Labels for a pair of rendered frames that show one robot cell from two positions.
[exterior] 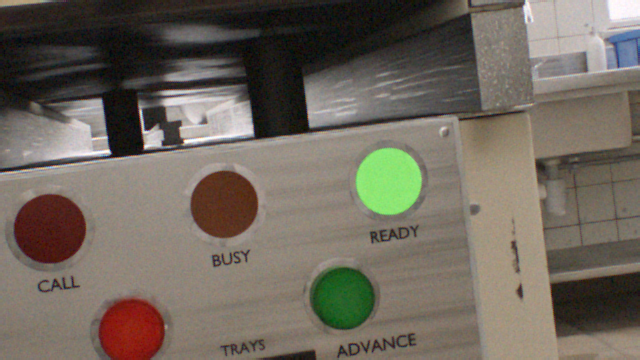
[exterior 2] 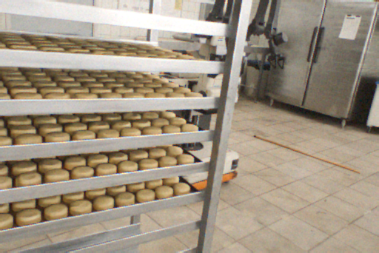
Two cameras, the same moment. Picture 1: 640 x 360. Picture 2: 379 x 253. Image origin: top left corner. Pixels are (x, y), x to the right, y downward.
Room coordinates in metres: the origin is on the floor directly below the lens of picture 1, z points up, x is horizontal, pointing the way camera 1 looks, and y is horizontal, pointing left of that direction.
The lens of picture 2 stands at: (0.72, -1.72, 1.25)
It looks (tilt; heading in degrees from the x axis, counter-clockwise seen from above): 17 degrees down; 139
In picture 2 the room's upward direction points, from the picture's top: 7 degrees clockwise
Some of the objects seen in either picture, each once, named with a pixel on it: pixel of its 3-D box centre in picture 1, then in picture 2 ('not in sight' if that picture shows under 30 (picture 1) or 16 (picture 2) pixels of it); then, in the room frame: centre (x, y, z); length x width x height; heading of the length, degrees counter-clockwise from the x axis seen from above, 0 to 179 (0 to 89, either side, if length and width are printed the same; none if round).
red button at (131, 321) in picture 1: (132, 330); not in sight; (0.51, 0.10, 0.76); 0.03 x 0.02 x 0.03; 99
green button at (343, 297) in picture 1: (341, 297); not in sight; (0.52, 0.00, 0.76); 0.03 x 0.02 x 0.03; 99
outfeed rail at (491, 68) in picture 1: (264, 106); not in sight; (1.53, 0.06, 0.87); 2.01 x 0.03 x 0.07; 9
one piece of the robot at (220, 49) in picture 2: not in sight; (226, 62); (-1.03, 0.07, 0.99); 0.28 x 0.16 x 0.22; 93
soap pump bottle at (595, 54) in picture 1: (594, 49); not in sight; (4.29, -1.12, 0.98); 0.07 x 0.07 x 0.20; 3
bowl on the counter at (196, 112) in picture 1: (221, 106); not in sight; (3.95, 0.32, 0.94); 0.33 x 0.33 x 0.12
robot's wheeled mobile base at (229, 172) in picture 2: not in sight; (184, 157); (-1.32, 0.05, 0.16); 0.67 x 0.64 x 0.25; 3
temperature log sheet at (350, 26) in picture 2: not in sight; (349, 27); (-1.83, 3.10, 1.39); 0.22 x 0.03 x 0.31; 3
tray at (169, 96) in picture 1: (156, 95); not in sight; (1.51, 0.21, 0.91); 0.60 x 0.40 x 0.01; 9
